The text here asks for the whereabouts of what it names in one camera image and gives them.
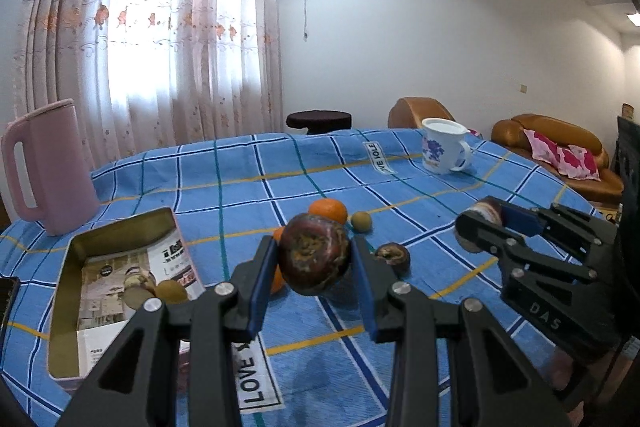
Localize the large purple-brown passion fruit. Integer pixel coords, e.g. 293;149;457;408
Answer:
278;213;352;296

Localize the pink plastic kettle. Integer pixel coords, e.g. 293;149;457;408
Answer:
1;99;101;237

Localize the black phone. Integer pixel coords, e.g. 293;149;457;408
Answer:
0;277;21;348

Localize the gold metal tin box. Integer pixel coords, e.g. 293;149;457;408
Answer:
47;207;207;380

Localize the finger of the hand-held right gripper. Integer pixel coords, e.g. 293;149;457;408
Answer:
484;196;619;260
455;211;601;289

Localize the blue plaid tablecloth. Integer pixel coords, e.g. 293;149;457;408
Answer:
0;127;623;427

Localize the sheer floral curtain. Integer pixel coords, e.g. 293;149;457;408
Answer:
10;0;284;168

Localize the printed paper leaflet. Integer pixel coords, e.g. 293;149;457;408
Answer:
77;234;206;373

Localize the brown leather armchair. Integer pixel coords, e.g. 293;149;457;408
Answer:
388;97;468;131

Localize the round black stool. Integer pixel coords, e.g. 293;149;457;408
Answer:
286;110;354;136

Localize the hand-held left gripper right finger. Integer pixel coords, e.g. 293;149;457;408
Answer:
351;236;572;427

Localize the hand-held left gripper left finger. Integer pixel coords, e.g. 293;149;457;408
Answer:
55;234;281;427

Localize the brown leather sofa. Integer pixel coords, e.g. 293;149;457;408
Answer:
491;114;623;202

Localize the orange mandarin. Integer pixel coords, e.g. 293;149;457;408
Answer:
269;227;291;296
307;198;348;225

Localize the green-brown kiwi fruit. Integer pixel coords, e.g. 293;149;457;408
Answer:
156;279;189;304

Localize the white floral mug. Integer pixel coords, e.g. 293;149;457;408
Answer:
421;117;472;175

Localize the purple passion fruit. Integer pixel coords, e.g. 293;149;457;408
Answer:
462;199;505;229

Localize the pink floral cloth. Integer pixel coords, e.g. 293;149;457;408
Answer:
523;129;601;182

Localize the dark screen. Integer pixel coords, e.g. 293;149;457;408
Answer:
615;103;640;208

